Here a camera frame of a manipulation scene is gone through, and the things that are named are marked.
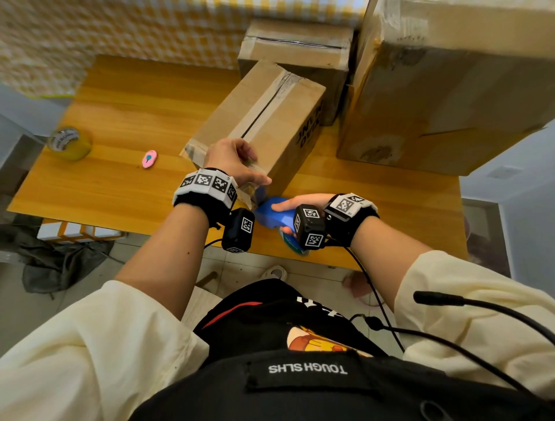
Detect person's left hand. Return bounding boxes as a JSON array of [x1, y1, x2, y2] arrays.
[[203, 138, 273, 187]]

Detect person's right hand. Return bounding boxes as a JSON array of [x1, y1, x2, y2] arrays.
[[271, 193, 337, 237]]

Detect blue tape dispenser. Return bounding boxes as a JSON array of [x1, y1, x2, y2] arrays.
[[253, 196, 300, 233]]

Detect cardboard box with black print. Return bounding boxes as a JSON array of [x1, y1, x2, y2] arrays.
[[180, 60, 327, 207]]

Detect small plain cardboard box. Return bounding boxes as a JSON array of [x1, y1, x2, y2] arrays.
[[237, 18, 354, 127]]

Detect cardboard box with white label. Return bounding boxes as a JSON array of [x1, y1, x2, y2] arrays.
[[337, 0, 555, 176]]

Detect person's right forearm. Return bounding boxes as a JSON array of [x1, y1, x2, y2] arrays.
[[350, 216, 432, 311]]

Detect person's left forearm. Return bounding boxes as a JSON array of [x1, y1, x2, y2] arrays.
[[114, 204, 210, 320]]

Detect yellowish tape roll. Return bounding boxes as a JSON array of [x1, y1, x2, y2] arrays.
[[46, 126, 93, 162]]

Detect white box with yellow tape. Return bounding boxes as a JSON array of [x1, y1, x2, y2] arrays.
[[36, 219, 127, 243]]

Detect black wristband with markers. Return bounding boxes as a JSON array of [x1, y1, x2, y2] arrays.
[[324, 193, 380, 248], [172, 168, 238, 228]]

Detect yellow white checked cloth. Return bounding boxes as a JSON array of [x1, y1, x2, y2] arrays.
[[0, 0, 369, 98]]

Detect brown plush fabric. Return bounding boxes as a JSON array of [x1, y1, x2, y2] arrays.
[[466, 216, 510, 276]]

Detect black printed garment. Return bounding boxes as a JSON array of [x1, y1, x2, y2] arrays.
[[129, 278, 555, 421]]

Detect dark grey cloth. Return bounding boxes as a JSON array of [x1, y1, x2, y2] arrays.
[[0, 215, 114, 295]]

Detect cream long-sleeved top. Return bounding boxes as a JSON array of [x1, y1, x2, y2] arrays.
[[0, 250, 555, 421]]

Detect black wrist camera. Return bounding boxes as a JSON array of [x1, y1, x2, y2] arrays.
[[293, 204, 327, 251], [221, 208, 256, 254]]

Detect thin black cable with plug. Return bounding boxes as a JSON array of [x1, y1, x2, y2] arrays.
[[349, 313, 534, 393]]

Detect thick black cable plug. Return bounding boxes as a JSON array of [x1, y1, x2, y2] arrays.
[[412, 290, 555, 346]]

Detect white wall socket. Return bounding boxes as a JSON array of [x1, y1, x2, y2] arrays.
[[486, 164, 523, 179]]

